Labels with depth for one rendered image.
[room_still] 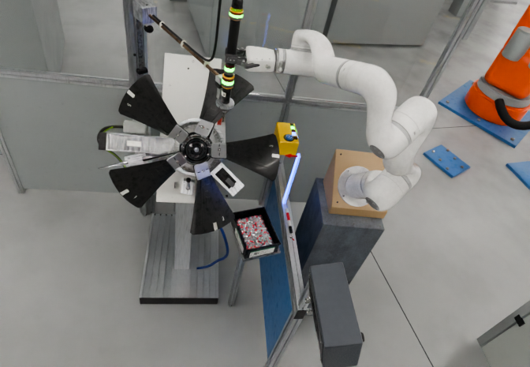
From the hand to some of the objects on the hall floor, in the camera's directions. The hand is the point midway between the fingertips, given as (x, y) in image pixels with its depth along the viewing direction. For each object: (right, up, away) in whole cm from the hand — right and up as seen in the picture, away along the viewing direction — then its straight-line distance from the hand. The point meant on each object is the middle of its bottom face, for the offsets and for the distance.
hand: (230, 55), depth 133 cm
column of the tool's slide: (-73, -70, +146) cm, 178 cm away
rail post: (+12, -154, +81) cm, 175 cm away
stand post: (-42, -106, +117) cm, 163 cm away
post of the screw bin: (-10, -123, +108) cm, 164 cm away
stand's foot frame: (-43, -99, +124) cm, 164 cm away
